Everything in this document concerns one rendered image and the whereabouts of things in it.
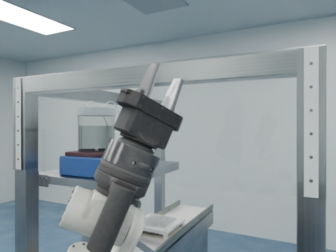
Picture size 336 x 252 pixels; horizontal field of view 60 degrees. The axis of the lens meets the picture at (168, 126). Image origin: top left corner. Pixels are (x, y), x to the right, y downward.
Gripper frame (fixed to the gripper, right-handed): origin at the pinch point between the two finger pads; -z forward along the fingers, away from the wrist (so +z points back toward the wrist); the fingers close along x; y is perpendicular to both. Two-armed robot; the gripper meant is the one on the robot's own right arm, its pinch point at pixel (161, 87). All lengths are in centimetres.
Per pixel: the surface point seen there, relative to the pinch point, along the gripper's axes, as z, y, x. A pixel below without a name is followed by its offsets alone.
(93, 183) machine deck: 27, 52, -23
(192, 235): 45, 86, -117
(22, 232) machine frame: 54, 72, -14
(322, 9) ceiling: -227, 142, -253
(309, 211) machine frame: 8.8, -9.4, -43.7
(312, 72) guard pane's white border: -20.0, -6.1, -31.2
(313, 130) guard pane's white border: -8.1, -7.9, -36.3
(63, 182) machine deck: 31, 64, -18
